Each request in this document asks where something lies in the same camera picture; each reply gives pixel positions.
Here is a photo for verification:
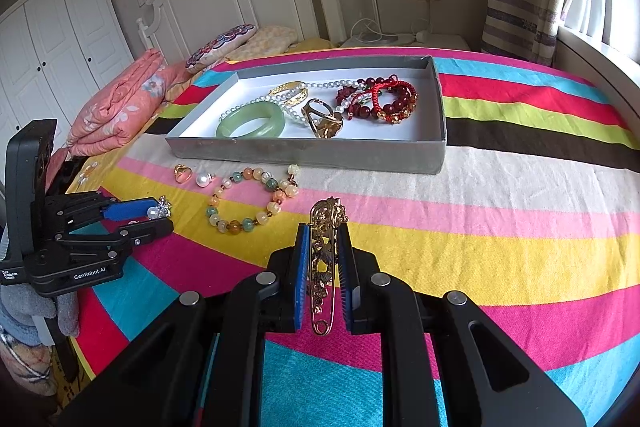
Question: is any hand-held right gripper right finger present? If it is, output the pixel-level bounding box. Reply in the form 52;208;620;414
336;223;587;427

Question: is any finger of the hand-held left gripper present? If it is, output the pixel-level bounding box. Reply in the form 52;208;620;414
47;189;162;228
52;218;175;260

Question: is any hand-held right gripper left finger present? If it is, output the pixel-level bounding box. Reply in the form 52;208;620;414
57;222;311;427

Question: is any rhinestone brooch with pearl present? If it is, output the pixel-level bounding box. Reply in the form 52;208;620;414
146;195;173;220

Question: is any gold brooch pin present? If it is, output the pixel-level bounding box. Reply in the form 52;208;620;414
307;197;349;336

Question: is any grey cardboard box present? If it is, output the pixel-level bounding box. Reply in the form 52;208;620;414
166;55;447;175

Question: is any green jade bangle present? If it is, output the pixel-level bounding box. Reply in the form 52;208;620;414
216;102;287;139

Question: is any large gold ring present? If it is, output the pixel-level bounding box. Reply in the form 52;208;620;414
301;98;346;140

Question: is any dark red bead bracelet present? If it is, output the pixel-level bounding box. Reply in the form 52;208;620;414
334;77;418;125

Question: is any gold bangle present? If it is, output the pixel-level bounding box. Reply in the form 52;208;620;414
267;81;310;108

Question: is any white pearl necklace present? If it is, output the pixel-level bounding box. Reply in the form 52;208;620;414
220;77;361;128

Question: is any red string bracelet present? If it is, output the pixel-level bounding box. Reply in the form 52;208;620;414
350;76;417;108

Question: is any person's left forearm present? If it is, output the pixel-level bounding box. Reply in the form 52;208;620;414
0;279;81;345

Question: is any pink floral quilt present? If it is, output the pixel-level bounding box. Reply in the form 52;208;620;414
47;48;193;192

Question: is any floral padded clothing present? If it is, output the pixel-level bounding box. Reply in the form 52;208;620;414
0;332;61;400

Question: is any striped colourful blanket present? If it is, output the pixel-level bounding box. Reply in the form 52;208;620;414
65;47;640;427

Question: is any white wardrobe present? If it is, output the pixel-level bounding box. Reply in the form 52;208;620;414
0;0;136;158

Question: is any embroidered pillow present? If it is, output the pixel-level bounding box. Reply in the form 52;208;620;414
184;23;258;75

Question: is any pale yellow pillow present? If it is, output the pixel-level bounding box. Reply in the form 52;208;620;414
227;26;301;62

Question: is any white nightstand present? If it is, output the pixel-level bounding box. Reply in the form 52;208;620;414
340;34;468;52

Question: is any multicolour stone bead bracelet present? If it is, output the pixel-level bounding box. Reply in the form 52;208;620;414
206;163;301;235

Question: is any white cable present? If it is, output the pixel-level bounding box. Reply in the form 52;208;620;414
350;0;433;42

